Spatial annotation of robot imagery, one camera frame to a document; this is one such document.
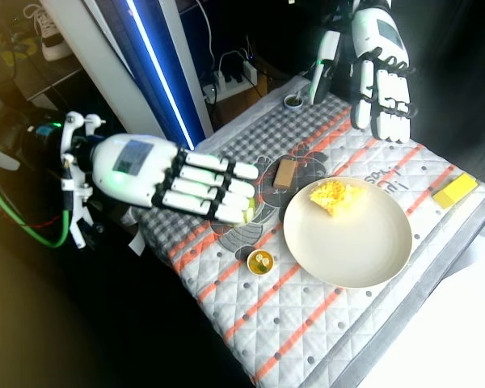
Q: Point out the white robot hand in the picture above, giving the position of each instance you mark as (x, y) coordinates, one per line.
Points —
(376, 36)
(121, 178)

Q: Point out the green toy cake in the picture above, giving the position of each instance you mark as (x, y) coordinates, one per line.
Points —
(249, 215)

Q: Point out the cream round plate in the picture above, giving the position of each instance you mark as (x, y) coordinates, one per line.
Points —
(347, 250)

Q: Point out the white paper tag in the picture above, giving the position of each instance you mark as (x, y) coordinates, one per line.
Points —
(136, 244)

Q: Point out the small blue-rimmed cup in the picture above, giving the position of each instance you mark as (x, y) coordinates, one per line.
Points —
(293, 101)

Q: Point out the white power strip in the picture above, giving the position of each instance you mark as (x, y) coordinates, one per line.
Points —
(226, 91)

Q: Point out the white shoe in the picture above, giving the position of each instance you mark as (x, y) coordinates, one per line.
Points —
(50, 40)

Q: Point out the small cup with lemon tea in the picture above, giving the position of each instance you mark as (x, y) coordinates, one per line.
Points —
(260, 262)

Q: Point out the brown rectangular block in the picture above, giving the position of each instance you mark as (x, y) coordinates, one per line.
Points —
(285, 174)

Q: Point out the yellow rectangular block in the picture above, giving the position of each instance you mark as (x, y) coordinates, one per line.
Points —
(454, 191)

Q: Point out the grey quilt with printed bear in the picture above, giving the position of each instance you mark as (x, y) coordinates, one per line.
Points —
(307, 323)

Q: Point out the white post with blue light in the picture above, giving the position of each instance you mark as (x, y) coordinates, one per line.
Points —
(105, 72)

